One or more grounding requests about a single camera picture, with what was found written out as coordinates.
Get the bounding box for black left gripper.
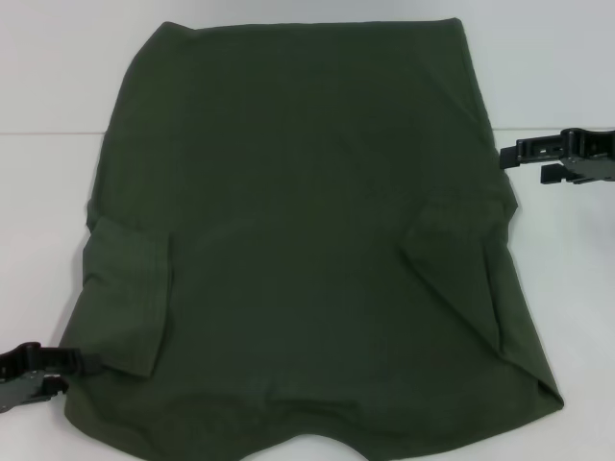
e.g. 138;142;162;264
0;341;105;416

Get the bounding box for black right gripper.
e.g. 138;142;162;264
499;126;615;185

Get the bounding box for dark green t-shirt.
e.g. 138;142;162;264
45;17;566;461

